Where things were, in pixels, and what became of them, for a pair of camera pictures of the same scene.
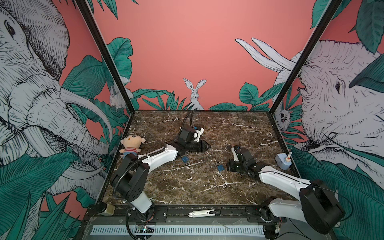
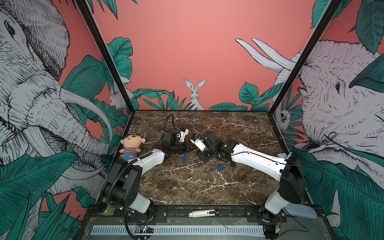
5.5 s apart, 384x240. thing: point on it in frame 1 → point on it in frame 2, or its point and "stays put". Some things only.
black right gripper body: [237, 167] → [207, 154]
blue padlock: [185, 159] stays put
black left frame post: [105, 50] stays put
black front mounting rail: [185, 214] stays put
